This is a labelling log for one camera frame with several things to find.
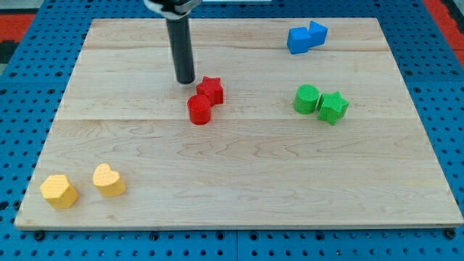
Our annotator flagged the silver white tool mount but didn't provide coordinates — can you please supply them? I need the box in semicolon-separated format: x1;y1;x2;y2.
143;0;202;19

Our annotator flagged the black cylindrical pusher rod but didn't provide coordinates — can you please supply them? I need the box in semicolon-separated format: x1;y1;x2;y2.
166;16;195;84

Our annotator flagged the yellow hexagon block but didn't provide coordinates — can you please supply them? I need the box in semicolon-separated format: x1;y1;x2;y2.
39;174;79;210

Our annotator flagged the red star block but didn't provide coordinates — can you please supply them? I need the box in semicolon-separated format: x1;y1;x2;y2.
196;76;224;106

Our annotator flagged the red cylinder block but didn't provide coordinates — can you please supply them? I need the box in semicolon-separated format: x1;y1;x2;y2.
187;94;211;125

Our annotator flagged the blue cube block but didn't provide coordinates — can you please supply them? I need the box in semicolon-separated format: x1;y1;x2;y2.
286;27;311;54

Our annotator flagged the blue triangular block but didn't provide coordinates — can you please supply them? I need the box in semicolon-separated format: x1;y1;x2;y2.
309;21;328;47

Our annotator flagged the green cylinder block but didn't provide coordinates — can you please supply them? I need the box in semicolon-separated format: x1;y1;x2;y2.
294;84;320;115

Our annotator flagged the light wooden board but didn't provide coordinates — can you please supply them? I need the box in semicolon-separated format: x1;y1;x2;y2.
14;18;463;231

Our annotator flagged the yellow heart block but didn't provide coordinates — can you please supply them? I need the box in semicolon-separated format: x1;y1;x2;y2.
93;163;126;197

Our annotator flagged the green star block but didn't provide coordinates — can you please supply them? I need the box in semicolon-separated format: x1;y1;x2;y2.
317;91;349;125

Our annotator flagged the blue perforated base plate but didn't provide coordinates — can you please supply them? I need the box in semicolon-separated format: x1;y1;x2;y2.
1;0;463;260

